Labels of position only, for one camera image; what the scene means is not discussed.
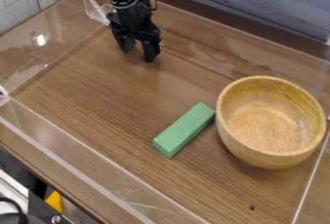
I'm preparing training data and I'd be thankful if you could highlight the brown wooden bowl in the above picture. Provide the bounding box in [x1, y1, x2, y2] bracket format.
[215, 75, 325, 170]

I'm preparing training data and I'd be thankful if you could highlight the black cable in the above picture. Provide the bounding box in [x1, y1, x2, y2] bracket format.
[0, 196, 30, 224]

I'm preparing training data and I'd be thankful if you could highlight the green rectangular block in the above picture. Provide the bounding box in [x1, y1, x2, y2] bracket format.
[152, 102, 215, 158]

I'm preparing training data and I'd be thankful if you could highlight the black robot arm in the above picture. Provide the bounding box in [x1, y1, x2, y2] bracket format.
[105, 0, 161, 62]

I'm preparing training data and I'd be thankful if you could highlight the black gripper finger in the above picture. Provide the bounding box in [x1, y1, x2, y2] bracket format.
[141, 39, 160, 63]
[112, 31, 136, 54]

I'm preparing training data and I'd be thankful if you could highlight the yellow tag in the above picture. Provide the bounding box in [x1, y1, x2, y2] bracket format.
[45, 191, 62, 212]

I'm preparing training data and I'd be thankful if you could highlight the clear acrylic tray wall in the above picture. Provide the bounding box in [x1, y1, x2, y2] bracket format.
[0, 94, 208, 224]

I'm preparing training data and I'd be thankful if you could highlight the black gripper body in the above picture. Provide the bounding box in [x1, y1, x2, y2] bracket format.
[106, 0, 161, 42]

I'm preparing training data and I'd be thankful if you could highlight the clear acrylic corner bracket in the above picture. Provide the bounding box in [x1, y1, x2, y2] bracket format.
[84, 0, 112, 26]

